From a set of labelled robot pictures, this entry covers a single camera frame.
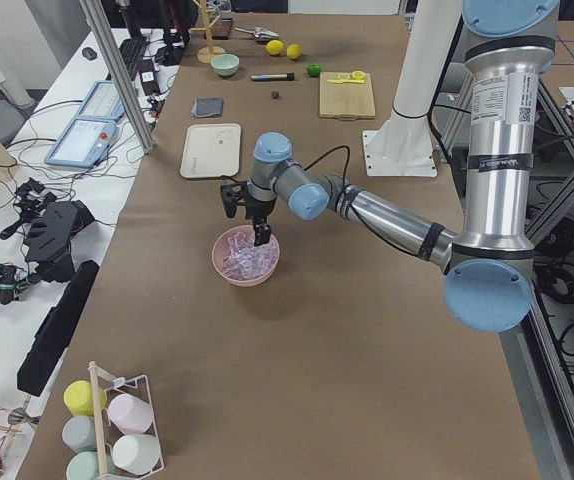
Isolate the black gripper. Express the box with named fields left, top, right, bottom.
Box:
left=244, top=192, right=276, bottom=246

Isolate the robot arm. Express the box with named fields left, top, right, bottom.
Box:
left=222, top=1, right=559, bottom=332

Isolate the pile of ice cubes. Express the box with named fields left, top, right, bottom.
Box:
left=219, top=227, right=278, bottom=279

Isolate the metal ice scoop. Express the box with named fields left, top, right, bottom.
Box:
left=234, top=27, right=280, bottom=41

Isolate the pink cup in rack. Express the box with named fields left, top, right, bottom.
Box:
left=107, top=393, right=154, bottom=435

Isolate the yellow cup in rack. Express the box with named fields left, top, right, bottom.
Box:
left=63, top=380, right=94, bottom=416

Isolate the white cup rack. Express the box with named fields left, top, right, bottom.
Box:
left=88, top=361, right=165, bottom=479

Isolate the white cup in rack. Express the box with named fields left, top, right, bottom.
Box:
left=111, top=434, right=161, bottom=475

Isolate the grey cup in rack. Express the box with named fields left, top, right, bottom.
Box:
left=61, top=415, right=97, bottom=453

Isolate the mint cup in rack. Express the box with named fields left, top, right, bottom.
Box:
left=66, top=451, right=100, bottom=480

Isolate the pink bowl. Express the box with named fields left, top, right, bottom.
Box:
left=211, top=225, right=282, bottom=288

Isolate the cream rabbit tray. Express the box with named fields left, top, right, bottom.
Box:
left=179, top=123, right=242, bottom=179

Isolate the grey folded cloth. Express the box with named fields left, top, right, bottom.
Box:
left=191, top=97, right=224, bottom=118

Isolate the wooden cutting board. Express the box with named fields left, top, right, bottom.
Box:
left=319, top=72, right=376, bottom=120

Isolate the steel muddler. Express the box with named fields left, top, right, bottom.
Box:
left=250, top=72, right=295, bottom=82

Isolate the yellow plastic knife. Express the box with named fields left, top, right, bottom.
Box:
left=326, top=78, right=365, bottom=84

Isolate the green lime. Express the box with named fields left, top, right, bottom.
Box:
left=306, top=64, right=322, bottom=78

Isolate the mint green bowl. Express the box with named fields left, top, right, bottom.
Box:
left=210, top=53, right=240, bottom=78

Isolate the yellow lemon far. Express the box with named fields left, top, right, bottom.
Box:
left=286, top=43, right=302, bottom=61

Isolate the yellow lemon near scoop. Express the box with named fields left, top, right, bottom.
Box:
left=265, top=39, right=285, bottom=56

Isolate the wooden glass stand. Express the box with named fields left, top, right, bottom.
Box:
left=189, top=0, right=225, bottom=64

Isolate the lower teach pendant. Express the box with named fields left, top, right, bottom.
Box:
left=45, top=117, right=116, bottom=169

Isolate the teach pendant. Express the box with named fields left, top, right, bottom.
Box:
left=45, top=117, right=116, bottom=169
left=78, top=80, right=124, bottom=120

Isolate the upper teach pendant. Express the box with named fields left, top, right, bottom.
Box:
left=78, top=80, right=124, bottom=120

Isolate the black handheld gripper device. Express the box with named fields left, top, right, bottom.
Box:
left=0, top=178, right=95, bottom=283

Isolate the black keyboard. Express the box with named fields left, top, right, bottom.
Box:
left=119, top=37, right=147, bottom=81

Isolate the long black bar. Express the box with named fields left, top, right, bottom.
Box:
left=16, top=260, right=99, bottom=397

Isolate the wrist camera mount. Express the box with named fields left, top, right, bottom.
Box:
left=219, top=180, right=247, bottom=219

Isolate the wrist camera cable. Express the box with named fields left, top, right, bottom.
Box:
left=304, top=144, right=352, bottom=181

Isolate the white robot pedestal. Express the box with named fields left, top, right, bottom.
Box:
left=363, top=0, right=463, bottom=177

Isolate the aluminium frame post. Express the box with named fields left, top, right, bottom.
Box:
left=79, top=0, right=154, bottom=154

